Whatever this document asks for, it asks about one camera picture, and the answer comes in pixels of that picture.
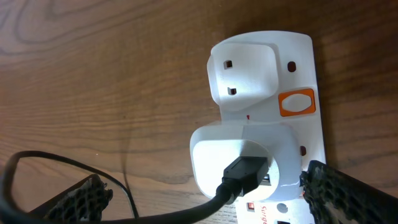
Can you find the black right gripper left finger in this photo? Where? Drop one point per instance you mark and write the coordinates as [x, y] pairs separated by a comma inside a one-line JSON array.
[[82, 202]]

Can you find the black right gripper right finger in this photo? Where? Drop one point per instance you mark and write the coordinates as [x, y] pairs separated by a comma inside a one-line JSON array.
[[335, 197]]

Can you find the white USB charger plug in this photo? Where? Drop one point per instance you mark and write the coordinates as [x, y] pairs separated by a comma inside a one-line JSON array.
[[215, 146]]

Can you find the white power strip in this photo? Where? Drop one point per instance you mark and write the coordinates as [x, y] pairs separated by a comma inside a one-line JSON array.
[[269, 77]]

